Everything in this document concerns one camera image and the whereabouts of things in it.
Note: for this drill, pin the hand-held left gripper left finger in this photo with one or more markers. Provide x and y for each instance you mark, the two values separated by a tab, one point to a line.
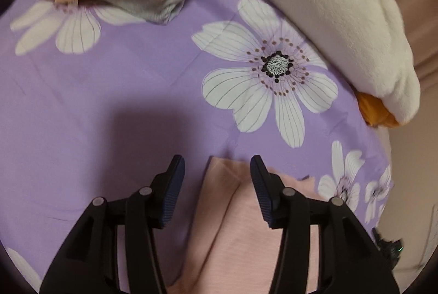
172	193

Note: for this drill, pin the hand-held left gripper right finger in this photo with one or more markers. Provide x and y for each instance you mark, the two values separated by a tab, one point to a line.
263	193

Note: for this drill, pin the white goose plush toy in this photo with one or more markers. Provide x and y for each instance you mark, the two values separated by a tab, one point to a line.
325	6

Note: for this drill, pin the pink long-sleeved sweater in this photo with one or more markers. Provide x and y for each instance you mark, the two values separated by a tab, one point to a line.
226	212

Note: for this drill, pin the beige curtain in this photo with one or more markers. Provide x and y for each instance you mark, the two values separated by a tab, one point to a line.
417	23

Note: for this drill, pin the purple floral blanket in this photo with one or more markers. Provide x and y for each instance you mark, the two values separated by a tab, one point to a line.
102	92

